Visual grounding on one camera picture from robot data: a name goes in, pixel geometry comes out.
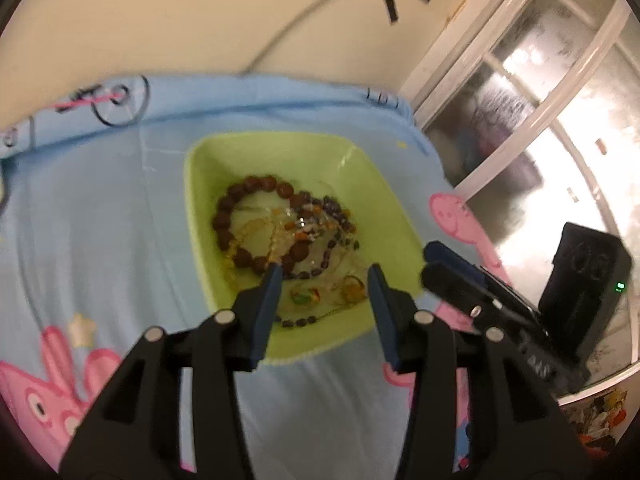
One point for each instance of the light green plastic basket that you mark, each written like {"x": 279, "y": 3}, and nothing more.
{"x": 210, "y": 185}

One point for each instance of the green jade pendant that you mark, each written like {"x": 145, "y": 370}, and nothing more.
{"x": 305, "y": 296}

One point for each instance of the colourful printed bag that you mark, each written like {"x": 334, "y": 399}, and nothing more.
{"x": 600, "y": 425}

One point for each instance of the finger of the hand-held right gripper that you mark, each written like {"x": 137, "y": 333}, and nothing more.
{"x": 445, "y": 252}
{"x": 450, "y": 285}

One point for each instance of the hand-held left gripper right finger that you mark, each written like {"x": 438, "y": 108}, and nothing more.
{"x": 382, "y": 310}

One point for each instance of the white window frame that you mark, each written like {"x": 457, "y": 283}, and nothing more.
{"x": 525, "y": 35}

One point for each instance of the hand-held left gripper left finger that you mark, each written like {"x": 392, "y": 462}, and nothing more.
{"x": 267, "y": 305}

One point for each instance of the blue cartoon pig printed blanket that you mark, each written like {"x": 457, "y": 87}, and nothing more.
{"x": 100, "y": 210}

